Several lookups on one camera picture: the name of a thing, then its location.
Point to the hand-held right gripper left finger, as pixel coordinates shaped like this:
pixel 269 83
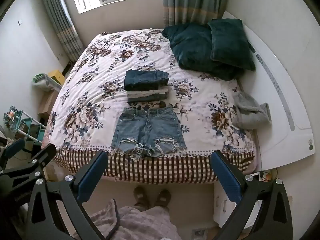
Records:
pixel 91 177

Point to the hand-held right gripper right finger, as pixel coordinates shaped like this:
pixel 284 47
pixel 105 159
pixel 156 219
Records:
pixel 226 180

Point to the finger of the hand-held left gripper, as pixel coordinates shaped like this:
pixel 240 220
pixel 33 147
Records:
pixel 13 148
pixel 37 157

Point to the ripped denim shorts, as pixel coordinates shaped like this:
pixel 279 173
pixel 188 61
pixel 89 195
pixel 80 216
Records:
pixel 140 127

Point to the folded blue-grey pants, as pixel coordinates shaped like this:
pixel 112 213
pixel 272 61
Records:
pixel 150 98

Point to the teal and white rack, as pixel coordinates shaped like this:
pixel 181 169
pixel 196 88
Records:
pixel 25 127

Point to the white nightstand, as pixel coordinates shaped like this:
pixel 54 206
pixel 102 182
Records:
pixel 222 205

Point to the small orange object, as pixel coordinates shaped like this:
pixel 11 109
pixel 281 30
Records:
pixel 267 176

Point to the grey slipper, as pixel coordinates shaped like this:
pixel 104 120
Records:
pixel 162 198
pixel 141 197

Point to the cardboard box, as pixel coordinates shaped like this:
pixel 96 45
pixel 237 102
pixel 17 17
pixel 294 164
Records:
pixel 47 102

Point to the striped checked bed sheet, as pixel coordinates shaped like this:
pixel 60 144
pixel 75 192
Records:
pixel 150 167

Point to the grey fleece garment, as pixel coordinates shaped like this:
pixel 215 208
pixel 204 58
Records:
pixel 250 115

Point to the clear plastic bag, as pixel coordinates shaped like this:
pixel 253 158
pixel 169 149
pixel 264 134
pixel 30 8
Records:
pixel 43 82

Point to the yellow box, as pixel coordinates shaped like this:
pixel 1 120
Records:
pixel 57 76

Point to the floral bed blanket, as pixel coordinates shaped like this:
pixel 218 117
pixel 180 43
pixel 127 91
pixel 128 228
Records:
pixel 100 80

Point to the white headboard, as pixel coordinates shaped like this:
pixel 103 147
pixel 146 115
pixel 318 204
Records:
pixel 275 92

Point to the folded dark blue jeans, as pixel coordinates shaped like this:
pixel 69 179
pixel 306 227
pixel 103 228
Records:
pixel 146 80

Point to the green striped curtain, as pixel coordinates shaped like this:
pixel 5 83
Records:
pixel 190 2
pixel 60 22

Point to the large dark teal pillow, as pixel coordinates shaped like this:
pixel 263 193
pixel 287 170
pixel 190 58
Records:
pixel 190 47

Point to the small dark teal pillow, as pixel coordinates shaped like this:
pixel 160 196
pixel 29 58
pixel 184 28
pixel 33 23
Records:
pixel 230 42

